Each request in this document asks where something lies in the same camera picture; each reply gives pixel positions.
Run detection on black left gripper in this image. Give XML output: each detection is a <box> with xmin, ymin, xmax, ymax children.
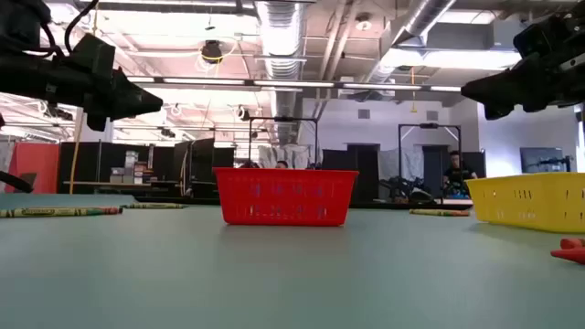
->
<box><xmin>0</xmin><ymin>49</ymin><xmax>165</xmax><ymax>133</ymax></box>

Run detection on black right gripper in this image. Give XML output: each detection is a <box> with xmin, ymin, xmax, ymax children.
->
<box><xmin>460</xmin><ymin>43</ymin><xmax>585</xmax><ymax>122</ymax></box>

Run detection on green crayon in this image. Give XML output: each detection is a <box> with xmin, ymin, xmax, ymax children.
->
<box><xmin>122</xmin><ymin>202</ymin><xmax>187</xmax><ymax>210</ymax></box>
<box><xmin>0</xmin><ymin>207</ymin><xmax>111</xmax><ymax>218</ymax></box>

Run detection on stacked storage boxes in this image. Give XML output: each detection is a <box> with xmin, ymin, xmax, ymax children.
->
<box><xmin>109</xmin><ymin>149</ymin><xmax>156</xmax><ymax>185</ymax></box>

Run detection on long workbench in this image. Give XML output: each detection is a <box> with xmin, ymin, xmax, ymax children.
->
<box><xmin>62</xmin><ymin>180</ymin><xmax>154</xmax><ymax>188</ymax></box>

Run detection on red partition panel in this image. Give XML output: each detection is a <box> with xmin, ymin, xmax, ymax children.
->
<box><xmin>4</xmin><ymin>142</ymin><xmax>61</xmax><ymax>195</ymax></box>

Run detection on white plastic sheet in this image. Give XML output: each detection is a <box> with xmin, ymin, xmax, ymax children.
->
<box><xmin>257</xmin><ymin>143</ymin><xmax>317</xmax><ymax>170</ymax></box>
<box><xmin>377</xmin><ymin>148</ymin><xmax>425</xmax><ymax>183</ymax></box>

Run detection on yellow plastic basket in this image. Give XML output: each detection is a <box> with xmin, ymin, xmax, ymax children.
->
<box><xmin>464</xmin><ymin>171</ymin><xmax>585</xmax><ymax>235</ymax></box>

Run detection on long LED light bar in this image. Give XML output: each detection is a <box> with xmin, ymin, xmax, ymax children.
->
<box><xmin>125</xmin><ymin>75</ymin><xmax>463</xmax><ymax>93</ymax></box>

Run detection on red plastic basket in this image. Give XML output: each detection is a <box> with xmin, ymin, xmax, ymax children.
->
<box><xmin>213</xmin><ymin>166</ymin><xmax>360</xmax><ymax>228</ymax></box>

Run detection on teal table mat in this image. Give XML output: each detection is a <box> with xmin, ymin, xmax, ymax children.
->
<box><xmin>0</xmin><ymin>192</ymin><xmax>585</xmax><ymax>329</ymax></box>

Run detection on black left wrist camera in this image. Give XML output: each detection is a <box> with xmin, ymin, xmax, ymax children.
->
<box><xmin>68</xmin><ymin>32</ymin><xmax>116</xmax><ymax>81</ymax></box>

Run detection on dark wall monitor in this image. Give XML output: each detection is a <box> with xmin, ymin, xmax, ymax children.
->
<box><xmin>519</xmin><ymin>146</ymin><xmax>565</xmax><ymax>175</ymax></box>

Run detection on black metal frame stand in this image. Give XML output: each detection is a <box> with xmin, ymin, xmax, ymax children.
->
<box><xmin>247</xmin><ymin>116</ymin><xmax>320</xmax><ymax>169</ymax></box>
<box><xmin>397</xmin><ymin>122</ymin><xmax>463</xmax><ymax>205</ymax></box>

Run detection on black partition wall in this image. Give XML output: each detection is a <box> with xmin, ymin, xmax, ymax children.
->
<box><xmin>58</xmin><ymin>138</ymin><xmax>237</xmax><ymax>198</ymax></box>

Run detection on yellow cable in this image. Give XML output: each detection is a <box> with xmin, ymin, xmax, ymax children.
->
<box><xmin>68</xmin><ymin>0</ymin><xmax>100</xmax><ymax>196</ymax></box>

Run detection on short yellow hanging cord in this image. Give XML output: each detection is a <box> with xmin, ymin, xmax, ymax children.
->
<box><xmin>409</xmin><ymin>66</ymin><xmax>419</xmax><ymax>114</ymax></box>

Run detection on black ceiling camera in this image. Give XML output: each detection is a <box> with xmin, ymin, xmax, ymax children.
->
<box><xmin>199</xmin><ymin>39</ymin><xmax>225</xmax><ymax>65</ymax></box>

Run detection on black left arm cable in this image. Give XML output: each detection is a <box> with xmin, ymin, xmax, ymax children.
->
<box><xmin>39</xmin><ymin>0</ymin><xmax>101</xmax><ymax>58</ymax></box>

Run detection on silver ventilation duct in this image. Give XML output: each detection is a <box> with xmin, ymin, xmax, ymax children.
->
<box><xmin>254</xmin><ymin>0</ymin><xmax>306</xmax><ymax>145</ymax></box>
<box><xmin>365</xmin><ymin>0</ymin><xmax>458</xmax><ymax>81</ymax></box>

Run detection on thick black cable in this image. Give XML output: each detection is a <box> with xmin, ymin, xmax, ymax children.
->
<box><xmin>0</xmin><ymin>169</ymin><xmax>36</xmax><ymax>195</ymax></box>

